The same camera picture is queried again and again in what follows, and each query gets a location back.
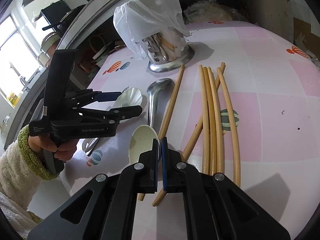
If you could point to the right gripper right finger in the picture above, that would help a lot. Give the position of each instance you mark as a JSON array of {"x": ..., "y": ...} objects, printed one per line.
[{"x": 172, "y": 182}]

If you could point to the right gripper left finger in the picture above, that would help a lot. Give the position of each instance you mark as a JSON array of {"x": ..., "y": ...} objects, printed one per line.
[{"x": 148, "y": 178}]

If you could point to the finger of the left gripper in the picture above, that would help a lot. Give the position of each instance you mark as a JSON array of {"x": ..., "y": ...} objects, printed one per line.
[
  {"x": 106, "y": 96},
  {"x": 125, "y": 113}
]

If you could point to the cream ceramic spoon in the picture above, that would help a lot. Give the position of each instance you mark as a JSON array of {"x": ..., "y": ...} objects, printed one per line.
[{"x": 141, "y": 141}]

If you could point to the large steel spoon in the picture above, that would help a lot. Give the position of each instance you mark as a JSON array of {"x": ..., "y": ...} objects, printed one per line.
[{"x": 153, "y": 91}]

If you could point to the person's left hand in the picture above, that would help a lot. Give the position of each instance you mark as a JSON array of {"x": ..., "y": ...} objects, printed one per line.
[{"x": 64, "y": 152}]

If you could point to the small steel spoon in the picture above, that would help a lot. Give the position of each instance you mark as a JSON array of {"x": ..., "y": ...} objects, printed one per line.
[{"x": 89, "y": 143}]

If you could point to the lone bamboo chopstick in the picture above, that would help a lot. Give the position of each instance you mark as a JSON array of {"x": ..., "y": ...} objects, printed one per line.
[{"x": 167, "y": 117}]

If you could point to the crossing bamboo chopstick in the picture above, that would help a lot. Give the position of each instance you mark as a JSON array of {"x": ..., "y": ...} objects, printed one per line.
[{"x": 184, "y": 156}]

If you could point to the cream fleece left sleeve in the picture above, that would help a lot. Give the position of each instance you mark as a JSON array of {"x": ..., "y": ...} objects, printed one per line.
[{"x": 21, "y": 174}]

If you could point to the bamboo chopstick rightmost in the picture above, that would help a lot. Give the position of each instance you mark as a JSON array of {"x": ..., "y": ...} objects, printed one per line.
[{"x": 234, "y": 131}]

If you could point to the steel utensil holder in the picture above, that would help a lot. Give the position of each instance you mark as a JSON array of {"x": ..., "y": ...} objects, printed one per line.
[{"x": 167, "y": 50}]

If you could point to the black wok on stove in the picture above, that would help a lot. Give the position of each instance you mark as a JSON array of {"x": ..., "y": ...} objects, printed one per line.
[{"x": 63, "y": 24}]

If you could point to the white plastic bag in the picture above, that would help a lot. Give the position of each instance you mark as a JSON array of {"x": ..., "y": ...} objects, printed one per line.
[{"x": 136, "y": 20}]

